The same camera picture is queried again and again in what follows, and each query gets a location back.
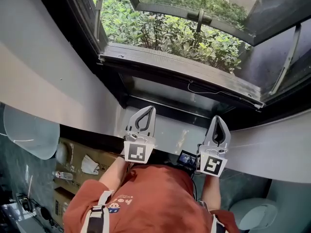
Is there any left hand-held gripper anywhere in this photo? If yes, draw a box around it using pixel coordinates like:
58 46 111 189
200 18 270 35
122 105 157 165

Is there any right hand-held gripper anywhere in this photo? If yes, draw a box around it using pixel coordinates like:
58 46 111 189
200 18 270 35
196 115 231 178

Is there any person's left forearm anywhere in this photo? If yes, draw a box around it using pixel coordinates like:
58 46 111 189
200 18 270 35
98 156 134 194

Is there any person's right forearm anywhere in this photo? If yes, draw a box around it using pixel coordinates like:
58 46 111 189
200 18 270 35
201 173 222 212

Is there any small black display device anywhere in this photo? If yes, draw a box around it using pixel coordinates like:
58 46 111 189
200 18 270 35
176 150 198 171

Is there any grey glass window sash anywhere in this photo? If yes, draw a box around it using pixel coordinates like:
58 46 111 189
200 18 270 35
121 0 311 46

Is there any person's red shirt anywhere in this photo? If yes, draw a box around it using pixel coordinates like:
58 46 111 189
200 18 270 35
62 164 241 233

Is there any large brown cardboard box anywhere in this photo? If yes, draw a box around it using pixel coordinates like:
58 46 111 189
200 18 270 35
55 136 122 195

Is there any white ceramic basin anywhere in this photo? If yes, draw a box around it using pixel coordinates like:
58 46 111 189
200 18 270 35
229 198 279 231

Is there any white plastic bag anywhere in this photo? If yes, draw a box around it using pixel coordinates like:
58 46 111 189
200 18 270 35
55 141 69 165

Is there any clear plastic bottle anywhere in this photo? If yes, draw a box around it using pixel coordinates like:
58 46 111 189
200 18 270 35
52 170 74 182

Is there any green shrub hedge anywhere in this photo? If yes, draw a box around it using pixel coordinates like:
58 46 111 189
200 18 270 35
91 0 252 74

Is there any small brown cardboard box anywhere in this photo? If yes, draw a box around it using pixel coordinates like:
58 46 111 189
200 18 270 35
52 187 76 228

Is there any black round device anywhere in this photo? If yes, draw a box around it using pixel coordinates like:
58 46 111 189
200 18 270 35
40 206 51 220

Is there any small black box device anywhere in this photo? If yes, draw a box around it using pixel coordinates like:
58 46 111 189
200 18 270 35
21 197 34 212

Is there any thin white pull cord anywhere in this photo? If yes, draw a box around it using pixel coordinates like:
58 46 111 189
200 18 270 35
187 81 244 96

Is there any white black harness strap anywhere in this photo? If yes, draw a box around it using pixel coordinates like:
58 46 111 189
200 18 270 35
210 214 229 233
81 189 114 233

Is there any black sash handle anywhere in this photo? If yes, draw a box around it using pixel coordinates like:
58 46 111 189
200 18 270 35
186 8 213 33

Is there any window with black frame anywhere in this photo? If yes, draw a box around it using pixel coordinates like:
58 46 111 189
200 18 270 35
34 0 311 131

